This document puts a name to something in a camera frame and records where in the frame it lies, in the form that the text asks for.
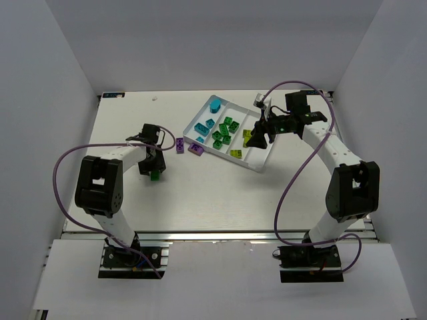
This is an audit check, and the green small square lego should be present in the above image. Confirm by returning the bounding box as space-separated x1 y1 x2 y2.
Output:
150 170 161 181

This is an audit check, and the purple lego brick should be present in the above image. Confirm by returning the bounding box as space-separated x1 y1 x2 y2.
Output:
175 137 185 154
187 143 204 156

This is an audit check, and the lime sloped lego brick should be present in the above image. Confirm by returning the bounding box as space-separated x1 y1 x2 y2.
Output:
230 149 242 159

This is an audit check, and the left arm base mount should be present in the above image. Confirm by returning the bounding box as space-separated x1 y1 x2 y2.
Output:
98 245 169 280

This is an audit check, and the aluminium table front rail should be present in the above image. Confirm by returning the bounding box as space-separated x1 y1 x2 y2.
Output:
61 230 378 242

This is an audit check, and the lime lego brick front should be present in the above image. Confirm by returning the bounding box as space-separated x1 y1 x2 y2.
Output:
243 129 252 137

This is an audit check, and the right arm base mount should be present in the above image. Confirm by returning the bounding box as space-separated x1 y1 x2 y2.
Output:
272 245 344 283

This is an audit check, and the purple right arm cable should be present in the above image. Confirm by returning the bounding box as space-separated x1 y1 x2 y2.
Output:
262 79 363 275

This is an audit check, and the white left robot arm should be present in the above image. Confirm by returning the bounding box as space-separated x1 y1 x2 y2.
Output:
75 124 166 250

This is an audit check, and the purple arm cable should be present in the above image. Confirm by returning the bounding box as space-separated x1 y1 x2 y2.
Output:
262 79 363 275
52 125 177 279

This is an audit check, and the yellow-green lego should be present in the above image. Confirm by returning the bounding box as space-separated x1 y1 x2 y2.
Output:
228 121 240 133

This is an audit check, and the white divided sorting tray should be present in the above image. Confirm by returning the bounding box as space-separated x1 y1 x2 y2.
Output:
183 95 272 171

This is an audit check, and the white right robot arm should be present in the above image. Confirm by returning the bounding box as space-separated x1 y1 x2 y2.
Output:
247 91 380 248

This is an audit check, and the small blue lego brick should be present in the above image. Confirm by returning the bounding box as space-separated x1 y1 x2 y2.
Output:
205 119 215 129

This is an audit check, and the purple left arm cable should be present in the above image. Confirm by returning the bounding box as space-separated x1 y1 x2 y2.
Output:
52 125 177 279

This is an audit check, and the blue long lego brick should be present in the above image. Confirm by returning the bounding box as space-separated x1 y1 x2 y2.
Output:
209 99 222 114

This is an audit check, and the green lego plate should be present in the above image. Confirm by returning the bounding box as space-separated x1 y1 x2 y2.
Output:
218 123 230 137

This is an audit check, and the lime-green lego pair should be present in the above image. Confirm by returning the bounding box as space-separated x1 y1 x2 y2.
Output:
243 137 250 147

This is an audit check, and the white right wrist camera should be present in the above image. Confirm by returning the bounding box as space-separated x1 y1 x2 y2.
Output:
253 93 272 119

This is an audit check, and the blue label sticker right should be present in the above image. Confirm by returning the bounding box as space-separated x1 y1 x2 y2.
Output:
305 90 324 95

